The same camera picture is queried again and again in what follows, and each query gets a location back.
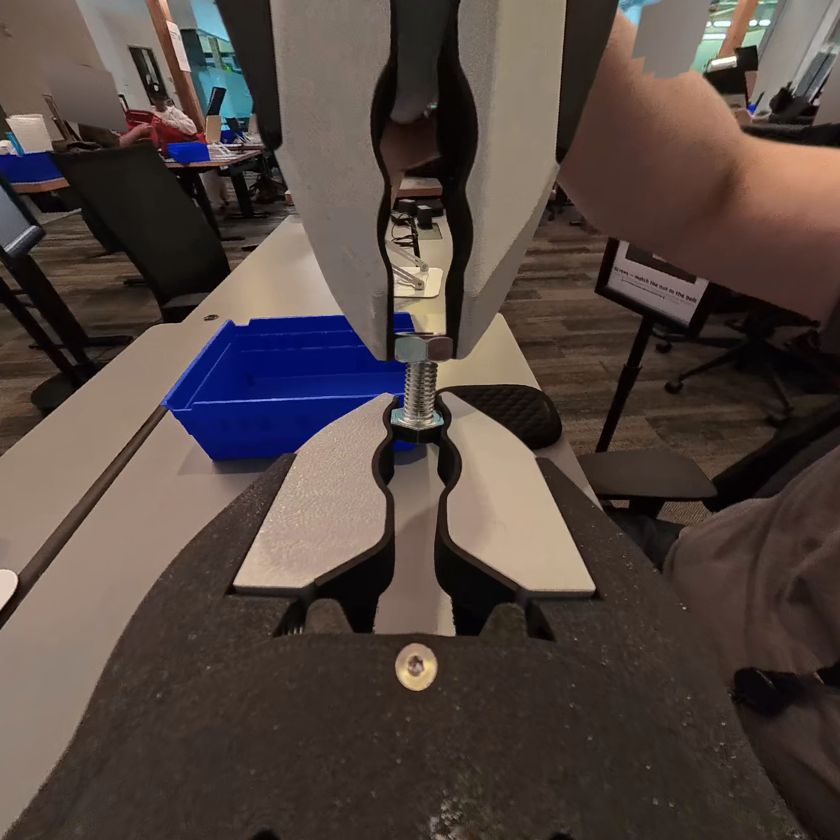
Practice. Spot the black round pad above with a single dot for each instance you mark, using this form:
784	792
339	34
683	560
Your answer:
512	413

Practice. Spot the white board stand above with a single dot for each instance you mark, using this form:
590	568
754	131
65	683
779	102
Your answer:
5	587
426	285

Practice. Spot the blue plastic bin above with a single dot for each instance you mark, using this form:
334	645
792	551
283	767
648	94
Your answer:
275	394

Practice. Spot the steel hex nut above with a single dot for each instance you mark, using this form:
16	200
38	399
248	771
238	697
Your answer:
420	423

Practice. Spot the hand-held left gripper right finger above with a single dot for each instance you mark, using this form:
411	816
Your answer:
512	525

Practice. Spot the person's right forearm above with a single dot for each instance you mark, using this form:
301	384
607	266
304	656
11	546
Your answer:
656	170

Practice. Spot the small blue bin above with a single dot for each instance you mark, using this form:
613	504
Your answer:
29	169
189	152

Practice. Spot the tag board on easel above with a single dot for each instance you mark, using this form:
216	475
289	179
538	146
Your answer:
656	289

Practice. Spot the thick short steel bolt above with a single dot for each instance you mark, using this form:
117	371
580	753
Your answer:
423	348

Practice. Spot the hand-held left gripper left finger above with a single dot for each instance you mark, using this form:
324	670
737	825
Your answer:
315	525

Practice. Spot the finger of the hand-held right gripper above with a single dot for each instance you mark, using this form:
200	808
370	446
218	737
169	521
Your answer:
512	131
321	131

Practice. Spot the wooden post with paper notice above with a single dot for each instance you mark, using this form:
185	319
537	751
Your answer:
184	92

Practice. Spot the wooden top table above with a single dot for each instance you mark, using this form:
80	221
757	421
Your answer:
229	156

